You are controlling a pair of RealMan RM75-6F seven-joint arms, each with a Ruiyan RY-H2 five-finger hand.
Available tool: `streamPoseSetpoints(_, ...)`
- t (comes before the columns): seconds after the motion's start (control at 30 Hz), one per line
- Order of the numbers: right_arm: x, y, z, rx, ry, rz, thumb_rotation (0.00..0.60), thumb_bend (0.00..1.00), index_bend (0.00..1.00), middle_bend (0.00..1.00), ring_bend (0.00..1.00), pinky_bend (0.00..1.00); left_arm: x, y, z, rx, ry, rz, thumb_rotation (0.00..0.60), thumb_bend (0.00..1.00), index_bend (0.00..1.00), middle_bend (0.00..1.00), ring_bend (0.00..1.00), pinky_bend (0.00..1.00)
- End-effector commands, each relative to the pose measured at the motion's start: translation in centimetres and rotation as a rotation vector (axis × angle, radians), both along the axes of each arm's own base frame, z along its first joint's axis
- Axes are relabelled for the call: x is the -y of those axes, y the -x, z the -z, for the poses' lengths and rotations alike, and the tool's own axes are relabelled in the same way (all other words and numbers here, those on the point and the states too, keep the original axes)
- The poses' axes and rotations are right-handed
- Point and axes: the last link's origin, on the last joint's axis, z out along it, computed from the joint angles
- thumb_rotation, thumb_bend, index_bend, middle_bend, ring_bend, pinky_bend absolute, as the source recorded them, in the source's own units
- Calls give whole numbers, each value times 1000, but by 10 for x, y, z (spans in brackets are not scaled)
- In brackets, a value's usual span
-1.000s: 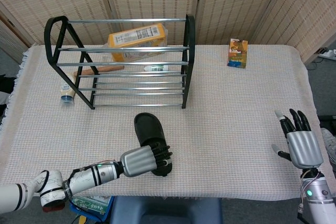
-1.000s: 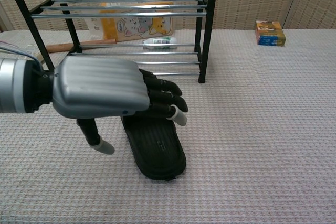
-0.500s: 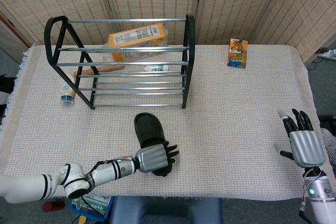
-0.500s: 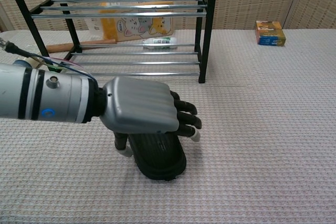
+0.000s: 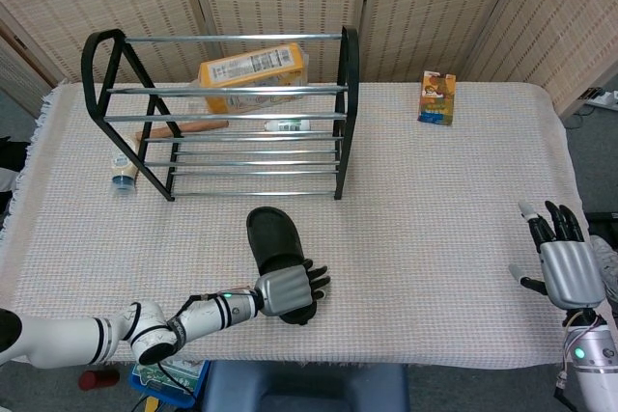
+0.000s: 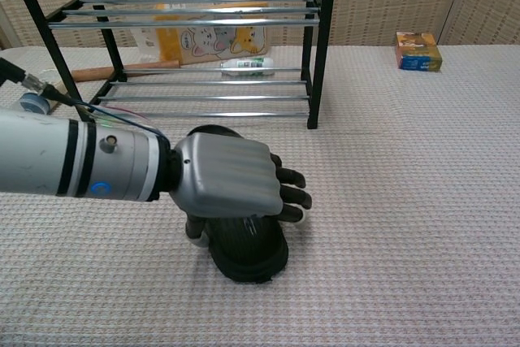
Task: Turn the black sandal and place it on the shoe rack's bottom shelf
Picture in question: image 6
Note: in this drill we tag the yellow cat print bag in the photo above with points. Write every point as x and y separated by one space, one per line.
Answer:
243 40

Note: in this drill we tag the black metal shoe rack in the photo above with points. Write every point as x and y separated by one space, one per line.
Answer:
321 38

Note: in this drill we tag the white bottle green label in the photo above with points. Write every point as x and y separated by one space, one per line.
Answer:
243 65

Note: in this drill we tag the wooden rolling pin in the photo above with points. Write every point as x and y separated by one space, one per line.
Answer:
91 74

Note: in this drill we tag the cream tube blue cap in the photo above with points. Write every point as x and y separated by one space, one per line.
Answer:
34 102

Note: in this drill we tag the black rubber slipper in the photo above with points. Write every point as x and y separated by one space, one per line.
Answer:
252 249

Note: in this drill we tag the orange blue carton box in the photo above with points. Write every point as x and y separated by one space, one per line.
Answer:
418 54

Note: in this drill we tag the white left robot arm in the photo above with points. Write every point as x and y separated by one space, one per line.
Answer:
36 152

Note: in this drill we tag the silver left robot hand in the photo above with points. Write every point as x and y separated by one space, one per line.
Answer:
227 176

